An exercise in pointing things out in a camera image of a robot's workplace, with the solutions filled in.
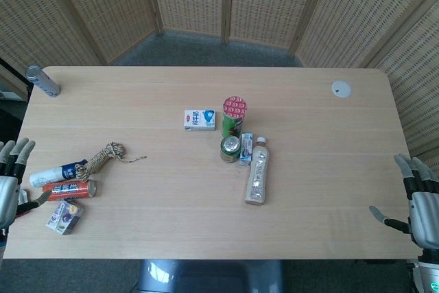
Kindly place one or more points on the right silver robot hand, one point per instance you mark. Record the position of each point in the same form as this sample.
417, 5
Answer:
425, 214

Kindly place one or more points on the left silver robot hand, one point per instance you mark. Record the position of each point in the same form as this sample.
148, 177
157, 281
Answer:
7, 197

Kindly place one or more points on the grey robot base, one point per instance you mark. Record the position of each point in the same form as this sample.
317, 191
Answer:
209, 277

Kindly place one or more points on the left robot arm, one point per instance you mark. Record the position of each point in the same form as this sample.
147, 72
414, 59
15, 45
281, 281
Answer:
2, 243

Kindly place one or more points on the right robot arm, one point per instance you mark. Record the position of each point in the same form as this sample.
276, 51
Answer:
427, 276

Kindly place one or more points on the clear plastic bottle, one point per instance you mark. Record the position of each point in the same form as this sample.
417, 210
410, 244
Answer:
257, 176

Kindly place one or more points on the white blue milk carton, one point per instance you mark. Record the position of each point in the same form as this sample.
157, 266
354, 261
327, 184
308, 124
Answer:
200, 119

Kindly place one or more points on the silver foil packet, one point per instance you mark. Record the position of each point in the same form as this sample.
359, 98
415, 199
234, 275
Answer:
23, 195

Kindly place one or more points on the white blue cylindrical tube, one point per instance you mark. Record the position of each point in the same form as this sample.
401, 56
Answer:
51, 174

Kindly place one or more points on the purple drink carton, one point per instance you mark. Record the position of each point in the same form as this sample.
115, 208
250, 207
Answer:
65, 215

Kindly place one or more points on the orange drink can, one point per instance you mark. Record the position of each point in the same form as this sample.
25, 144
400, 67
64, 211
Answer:
72, 189

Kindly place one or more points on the tall silver can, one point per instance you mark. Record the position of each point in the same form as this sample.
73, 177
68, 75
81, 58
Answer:
43, 82

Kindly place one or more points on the black stand rod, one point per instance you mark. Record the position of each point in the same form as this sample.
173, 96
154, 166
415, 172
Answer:
13, 72

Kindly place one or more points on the small blue white carton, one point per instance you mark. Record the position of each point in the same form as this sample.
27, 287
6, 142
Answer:
246, 150

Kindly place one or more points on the green Tsingtao beer can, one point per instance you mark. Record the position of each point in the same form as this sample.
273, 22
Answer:
229, 150

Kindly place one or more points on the green Pringles chips can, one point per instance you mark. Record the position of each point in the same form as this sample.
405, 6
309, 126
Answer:
233, 121

